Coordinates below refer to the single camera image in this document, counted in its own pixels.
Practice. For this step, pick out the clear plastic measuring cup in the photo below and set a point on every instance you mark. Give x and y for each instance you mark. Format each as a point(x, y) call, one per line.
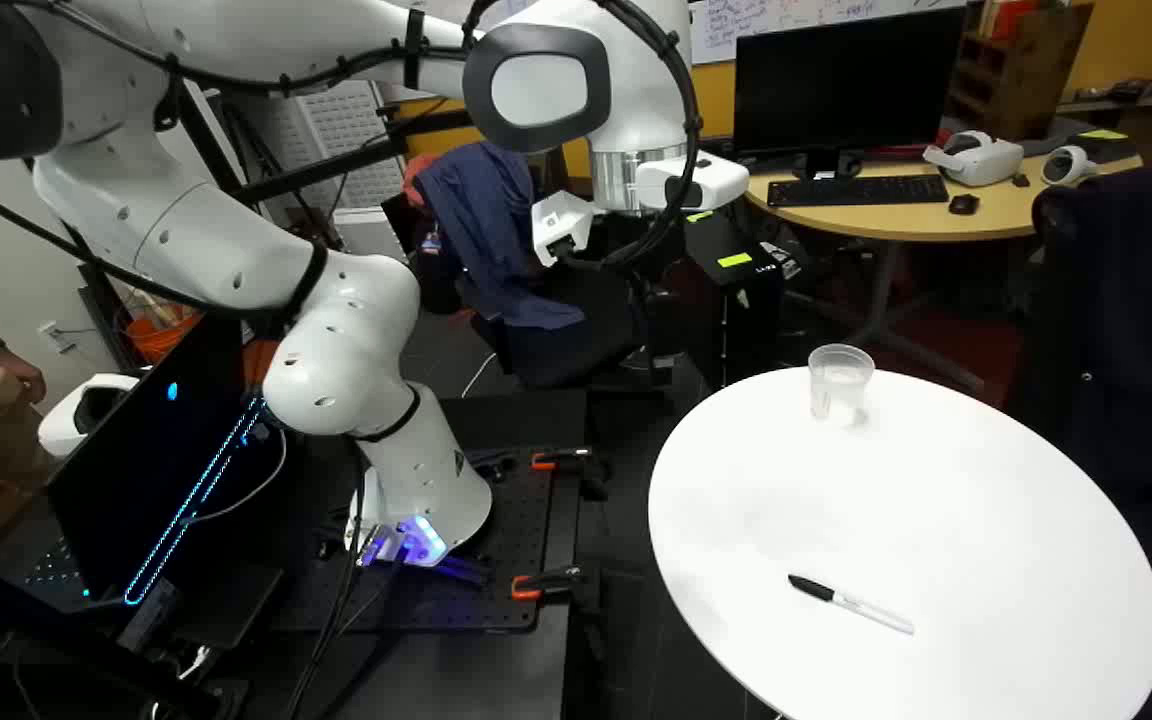
point(843, 395)

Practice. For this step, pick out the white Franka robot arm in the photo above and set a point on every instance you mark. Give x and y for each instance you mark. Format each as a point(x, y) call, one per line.
point(337, 345)

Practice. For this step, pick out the black office chair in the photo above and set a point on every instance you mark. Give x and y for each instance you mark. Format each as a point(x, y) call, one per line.
point(576, 335)

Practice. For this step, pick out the orange-tipped black clamp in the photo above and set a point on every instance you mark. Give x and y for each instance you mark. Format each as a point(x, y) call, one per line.
point(560, 462)
point(549, 583)

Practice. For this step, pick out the blue jacket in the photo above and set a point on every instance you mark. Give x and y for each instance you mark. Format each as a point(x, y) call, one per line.
point(488, 225)

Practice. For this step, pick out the black computer tower green label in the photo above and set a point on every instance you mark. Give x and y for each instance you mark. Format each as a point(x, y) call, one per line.
point(737, 293)

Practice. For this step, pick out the black keyboard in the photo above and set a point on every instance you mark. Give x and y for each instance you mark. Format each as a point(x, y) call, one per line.
point(857, 189)

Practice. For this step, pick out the white pegboard panel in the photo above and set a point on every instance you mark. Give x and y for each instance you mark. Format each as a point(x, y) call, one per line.
point(337, 135)

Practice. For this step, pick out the round wooden desk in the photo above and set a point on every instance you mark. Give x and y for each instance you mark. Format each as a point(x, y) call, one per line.
point(911, 223)

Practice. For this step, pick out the whiteboard with writing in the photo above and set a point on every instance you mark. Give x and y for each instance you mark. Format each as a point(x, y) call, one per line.
point(737, 24)

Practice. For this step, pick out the black and white marker pen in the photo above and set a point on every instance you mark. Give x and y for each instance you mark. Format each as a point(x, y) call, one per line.
point(857, 608)

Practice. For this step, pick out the black computer monitor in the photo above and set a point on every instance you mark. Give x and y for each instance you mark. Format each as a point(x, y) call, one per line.
point(849, 87)

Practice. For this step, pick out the black computer mouse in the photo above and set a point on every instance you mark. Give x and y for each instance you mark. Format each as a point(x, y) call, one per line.
point(962, 206)

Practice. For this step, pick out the orange box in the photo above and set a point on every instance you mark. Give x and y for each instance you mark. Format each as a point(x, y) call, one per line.
point(161, 338)

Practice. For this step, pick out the white VR headset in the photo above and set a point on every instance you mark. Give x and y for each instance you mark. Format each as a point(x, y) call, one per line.
point(71, 422)
point(976, 161)

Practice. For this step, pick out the white VR controller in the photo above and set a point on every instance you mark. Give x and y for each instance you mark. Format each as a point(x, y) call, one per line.
point(1066, 167)

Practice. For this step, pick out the dark fabric covered chair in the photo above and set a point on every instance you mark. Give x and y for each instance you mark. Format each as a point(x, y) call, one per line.
point(1120, 335)

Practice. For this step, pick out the black diagonal stand bar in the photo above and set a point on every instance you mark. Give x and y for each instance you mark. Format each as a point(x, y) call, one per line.
point(43, 622)

